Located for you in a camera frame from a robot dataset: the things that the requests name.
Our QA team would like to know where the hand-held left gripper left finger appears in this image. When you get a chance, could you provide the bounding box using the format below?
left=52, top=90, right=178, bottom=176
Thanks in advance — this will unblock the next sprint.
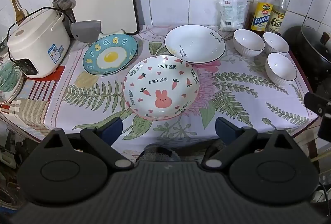
left=43, top=117, right=135, bottom=170

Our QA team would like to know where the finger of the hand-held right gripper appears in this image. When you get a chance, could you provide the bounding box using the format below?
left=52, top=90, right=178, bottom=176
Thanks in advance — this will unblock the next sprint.
left=304, top=92, right=331, bottom=118
left=318, top=115, right=331, bottom=144

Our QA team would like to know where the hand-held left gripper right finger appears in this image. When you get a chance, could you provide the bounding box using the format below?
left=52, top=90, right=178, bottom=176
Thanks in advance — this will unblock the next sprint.
left=201, top=117, right=292, bottom=170

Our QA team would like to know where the white ribbed bowl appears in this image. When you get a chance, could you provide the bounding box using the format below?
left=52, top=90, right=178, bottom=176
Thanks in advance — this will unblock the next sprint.
left=265, top=53, right=297, bottom=85
left=233, top=29, right=265, bottom=56
left=263, top=32, right=290, bottom=55

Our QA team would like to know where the pink rabbit print plate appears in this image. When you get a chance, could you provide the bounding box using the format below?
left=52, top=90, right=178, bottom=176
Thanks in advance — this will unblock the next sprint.
left=123, top=55, right=200, bottom=121

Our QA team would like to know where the blue fried egg plate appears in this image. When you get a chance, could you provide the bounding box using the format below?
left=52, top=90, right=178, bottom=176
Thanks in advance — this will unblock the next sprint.
left=83, top=34, right=138, bottom=76

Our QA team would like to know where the white plate with black rim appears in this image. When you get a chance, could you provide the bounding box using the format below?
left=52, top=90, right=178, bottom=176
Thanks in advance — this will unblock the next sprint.
left=164, top=24, right=226, bottom=64

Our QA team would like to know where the floral tablecloth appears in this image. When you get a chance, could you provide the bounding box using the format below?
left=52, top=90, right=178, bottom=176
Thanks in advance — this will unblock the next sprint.
left=43, top=24, right=320, bottom=160

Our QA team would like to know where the grey fuzzy slipper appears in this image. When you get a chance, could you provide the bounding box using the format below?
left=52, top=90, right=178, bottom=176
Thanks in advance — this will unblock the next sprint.
left=137, top=143, right=181, bottom=162

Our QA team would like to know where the glass wok lid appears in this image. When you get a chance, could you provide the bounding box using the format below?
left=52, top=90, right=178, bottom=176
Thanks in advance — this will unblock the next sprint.
left=300, top=26, right=331, bottom=64

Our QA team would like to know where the black wok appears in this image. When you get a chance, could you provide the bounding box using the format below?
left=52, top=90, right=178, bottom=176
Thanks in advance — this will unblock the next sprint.
left=282, top=25, right=331, bottom=92

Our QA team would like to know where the striped cloth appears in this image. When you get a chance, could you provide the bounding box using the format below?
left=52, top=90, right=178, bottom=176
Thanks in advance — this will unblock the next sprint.
left=0, top=65, right=66, bottom=138

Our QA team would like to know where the clear vinegar bottle yellow cap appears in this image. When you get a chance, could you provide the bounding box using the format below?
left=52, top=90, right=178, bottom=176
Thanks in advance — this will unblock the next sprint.
left=266, top=0, right=289, bottom=34

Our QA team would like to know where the steel cleaver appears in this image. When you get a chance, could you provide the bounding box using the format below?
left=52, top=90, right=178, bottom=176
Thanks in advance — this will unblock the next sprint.
left=70, top=20, right=102, bottom=43

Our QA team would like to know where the cooking wine bottle yellow label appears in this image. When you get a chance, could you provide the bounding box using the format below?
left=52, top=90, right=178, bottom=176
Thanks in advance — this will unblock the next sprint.
left=244, top=0, right=274, bottom=32

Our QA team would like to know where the white salt bag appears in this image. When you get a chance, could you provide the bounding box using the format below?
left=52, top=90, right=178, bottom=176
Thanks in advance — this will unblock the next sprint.
left=219, top=0, right=247, bottom=32

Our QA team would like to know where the white rice cooker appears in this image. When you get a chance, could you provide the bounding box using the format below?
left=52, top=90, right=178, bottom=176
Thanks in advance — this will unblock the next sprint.
left=7, top=7, right=71, bottom=79

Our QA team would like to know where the green colander basket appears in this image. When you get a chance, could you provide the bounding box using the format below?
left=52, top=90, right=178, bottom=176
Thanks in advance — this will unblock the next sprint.
left=0, top=61, right=24, bottom=103

